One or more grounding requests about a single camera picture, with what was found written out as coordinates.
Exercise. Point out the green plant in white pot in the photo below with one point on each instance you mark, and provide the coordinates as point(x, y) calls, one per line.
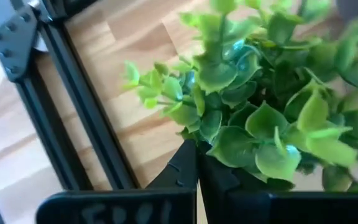
point(259, 93)

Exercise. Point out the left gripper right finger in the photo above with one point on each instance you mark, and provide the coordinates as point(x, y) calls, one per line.
point(228, 205)

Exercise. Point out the black aluminium table frame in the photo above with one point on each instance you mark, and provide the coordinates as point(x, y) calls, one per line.
point(85, 109)

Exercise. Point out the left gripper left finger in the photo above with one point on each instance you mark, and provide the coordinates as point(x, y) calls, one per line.
point(135, 208)

